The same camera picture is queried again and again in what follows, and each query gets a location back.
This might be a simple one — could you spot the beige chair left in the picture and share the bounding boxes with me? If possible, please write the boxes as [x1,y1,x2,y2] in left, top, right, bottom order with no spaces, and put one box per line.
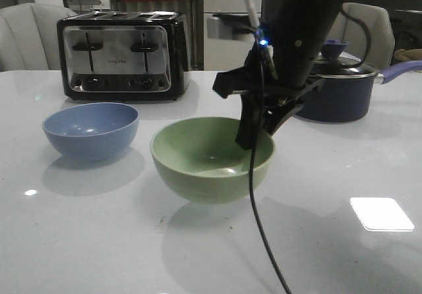
[1,3,76,72]

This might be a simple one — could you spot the beige chair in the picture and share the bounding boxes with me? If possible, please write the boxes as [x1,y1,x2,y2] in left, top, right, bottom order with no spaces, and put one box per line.
[326,2,396,70]
[1,3,76,72]

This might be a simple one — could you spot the beige chair right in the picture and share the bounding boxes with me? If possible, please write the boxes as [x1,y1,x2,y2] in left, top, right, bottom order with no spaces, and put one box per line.
[326,2,396,70]

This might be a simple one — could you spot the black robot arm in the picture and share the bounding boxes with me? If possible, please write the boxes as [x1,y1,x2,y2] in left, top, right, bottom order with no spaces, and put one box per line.
[213,0,346,150]

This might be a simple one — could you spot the black and silver toaster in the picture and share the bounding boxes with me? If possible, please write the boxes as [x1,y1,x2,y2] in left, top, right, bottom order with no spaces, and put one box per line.
[57,11,191,102]

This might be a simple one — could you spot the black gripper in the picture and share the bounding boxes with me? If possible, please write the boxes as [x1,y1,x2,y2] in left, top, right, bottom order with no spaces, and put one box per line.
[212,48,322,150]

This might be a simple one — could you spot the dark kitchen counter cabinet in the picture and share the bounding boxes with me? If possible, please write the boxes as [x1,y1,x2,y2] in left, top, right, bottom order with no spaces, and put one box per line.
[261,0,421,68]

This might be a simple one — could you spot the white cable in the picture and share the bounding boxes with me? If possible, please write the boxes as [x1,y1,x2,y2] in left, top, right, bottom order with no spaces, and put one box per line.
[237,0,261,28]

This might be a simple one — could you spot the green bowl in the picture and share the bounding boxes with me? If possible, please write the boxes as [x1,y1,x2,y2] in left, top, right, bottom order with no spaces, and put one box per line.
[150,117,275,204]

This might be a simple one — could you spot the blue bowl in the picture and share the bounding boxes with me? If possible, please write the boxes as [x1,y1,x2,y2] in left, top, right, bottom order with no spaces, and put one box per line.
[42,102,139,162]

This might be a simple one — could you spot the dark blue saucepan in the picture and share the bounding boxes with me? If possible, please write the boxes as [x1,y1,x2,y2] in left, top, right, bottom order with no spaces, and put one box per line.
[296,61,421,123]

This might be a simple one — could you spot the black cable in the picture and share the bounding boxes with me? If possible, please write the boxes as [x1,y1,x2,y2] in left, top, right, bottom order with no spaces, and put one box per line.
[249,2,375,294]

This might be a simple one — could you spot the glass pot lid blue knob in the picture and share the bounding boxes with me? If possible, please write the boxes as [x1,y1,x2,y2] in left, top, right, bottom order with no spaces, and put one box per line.
[311,39,378,78]

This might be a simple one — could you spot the white refrigerator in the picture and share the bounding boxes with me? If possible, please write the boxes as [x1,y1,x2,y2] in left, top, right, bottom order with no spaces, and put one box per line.
[203,0,253,71]

